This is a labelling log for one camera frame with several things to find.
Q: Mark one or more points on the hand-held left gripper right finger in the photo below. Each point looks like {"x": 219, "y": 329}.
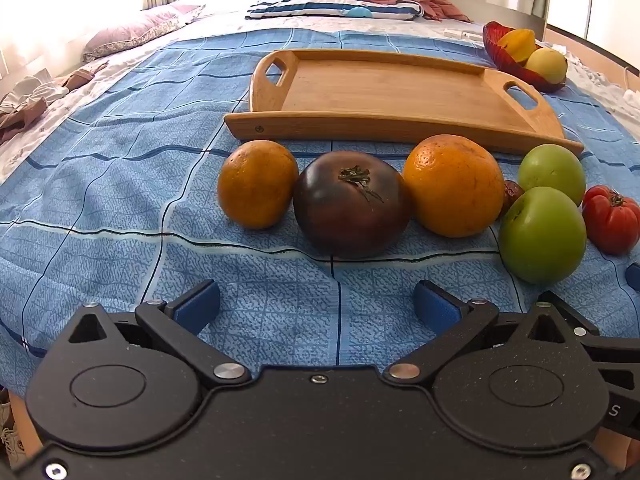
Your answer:
{"x": 434, "y": 306}

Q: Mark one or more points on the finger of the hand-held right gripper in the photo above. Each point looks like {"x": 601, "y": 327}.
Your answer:
{"x": 633, "y": 277}
{"x": 570, "y": 310}

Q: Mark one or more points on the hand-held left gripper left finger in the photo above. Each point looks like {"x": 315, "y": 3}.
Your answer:
{"x": 200, "y": 306}

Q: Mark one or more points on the red ribbed tomato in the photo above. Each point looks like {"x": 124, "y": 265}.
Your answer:
{"x": 612, "y": 220}

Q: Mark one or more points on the large green tomato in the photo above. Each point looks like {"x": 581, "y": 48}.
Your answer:
{"x": 542, "y": 235}

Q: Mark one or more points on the large orange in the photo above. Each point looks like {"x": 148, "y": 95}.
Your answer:
{"x": 452, "y": 185}

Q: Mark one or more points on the small green tomato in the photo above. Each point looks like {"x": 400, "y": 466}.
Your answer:
{"x": 550, "y": 172}

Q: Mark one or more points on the small orange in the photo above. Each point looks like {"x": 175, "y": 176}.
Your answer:
{"x": 256, "y": 184}

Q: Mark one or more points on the wooden tray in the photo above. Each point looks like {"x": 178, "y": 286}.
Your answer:
{"x": 390, "y": 95}

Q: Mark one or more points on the brown date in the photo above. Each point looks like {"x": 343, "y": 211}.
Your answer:
{"x": 512, "y": 195}

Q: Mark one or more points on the blue checked cloth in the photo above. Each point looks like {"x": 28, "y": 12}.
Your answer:
{"x": 125, "y": 200}

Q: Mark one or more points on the dark purple tomato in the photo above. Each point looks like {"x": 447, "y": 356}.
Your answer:
{"x": 350, "y": 205}

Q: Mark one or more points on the white sneaker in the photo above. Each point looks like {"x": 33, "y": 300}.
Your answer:
{"x": 11, "y": 432}

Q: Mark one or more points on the pale floral bedsheet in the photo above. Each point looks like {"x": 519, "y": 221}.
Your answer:
{"x": 135, "y": 67}

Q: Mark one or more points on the yellow starfruit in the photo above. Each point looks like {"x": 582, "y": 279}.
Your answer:
{"x": 517, "y": 46}

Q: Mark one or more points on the red glass bowl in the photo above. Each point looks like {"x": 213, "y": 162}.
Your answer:
{"x": 500, "y": 52}

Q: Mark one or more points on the white and brown clothes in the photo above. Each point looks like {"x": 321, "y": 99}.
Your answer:
{"x": 30, "y": 105}

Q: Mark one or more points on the white wardrobe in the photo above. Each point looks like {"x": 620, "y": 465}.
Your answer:
{"x": 615, "y": 10}

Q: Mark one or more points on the small white box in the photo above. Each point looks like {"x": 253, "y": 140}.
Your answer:
{"x": 472, "y": 36}
{"x": 452, "y": 33}

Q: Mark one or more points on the purple floral pillow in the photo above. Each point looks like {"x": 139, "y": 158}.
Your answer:
{"x": 130, "y": 30}

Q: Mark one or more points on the blue striped pillow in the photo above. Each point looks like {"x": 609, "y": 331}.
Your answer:
{"x": 320, "y": 7}

